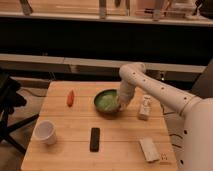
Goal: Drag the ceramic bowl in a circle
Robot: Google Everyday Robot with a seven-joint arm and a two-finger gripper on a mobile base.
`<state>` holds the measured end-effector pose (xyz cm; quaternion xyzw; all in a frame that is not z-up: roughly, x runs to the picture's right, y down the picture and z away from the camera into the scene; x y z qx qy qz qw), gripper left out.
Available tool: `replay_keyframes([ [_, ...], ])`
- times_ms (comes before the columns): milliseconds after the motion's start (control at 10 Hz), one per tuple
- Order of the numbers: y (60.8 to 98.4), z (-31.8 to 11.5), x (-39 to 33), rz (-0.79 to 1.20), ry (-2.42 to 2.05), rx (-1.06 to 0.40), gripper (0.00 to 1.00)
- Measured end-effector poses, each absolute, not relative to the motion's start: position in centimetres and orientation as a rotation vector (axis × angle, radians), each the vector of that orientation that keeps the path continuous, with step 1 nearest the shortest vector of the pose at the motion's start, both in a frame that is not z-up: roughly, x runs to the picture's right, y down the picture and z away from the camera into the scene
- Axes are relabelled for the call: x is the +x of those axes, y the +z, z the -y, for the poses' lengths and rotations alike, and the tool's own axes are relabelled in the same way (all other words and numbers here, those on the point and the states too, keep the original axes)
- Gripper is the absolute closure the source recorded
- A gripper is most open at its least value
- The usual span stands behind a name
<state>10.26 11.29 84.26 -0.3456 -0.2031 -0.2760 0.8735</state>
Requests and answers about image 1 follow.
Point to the white paper cup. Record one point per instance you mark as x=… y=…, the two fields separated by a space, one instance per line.
x=45 y=132

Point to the white small bottle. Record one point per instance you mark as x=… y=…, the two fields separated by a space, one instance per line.
x=145 y=107

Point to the black rectangular block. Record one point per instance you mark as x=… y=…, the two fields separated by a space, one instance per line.
x=94 y=139

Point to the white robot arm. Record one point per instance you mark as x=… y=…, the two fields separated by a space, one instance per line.
x=197 y=154

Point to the black office chair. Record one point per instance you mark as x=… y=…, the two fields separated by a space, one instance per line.
x=9 y=99

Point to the wooden bench rail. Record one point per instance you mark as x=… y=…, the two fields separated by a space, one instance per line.
x=64 y=64

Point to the orange carrot toy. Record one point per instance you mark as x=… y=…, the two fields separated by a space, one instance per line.
x=70 y=98

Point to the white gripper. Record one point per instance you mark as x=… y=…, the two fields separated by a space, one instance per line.
x=124 y=98

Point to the green ceramic bowl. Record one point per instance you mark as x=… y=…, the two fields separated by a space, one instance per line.
x=106 y=102

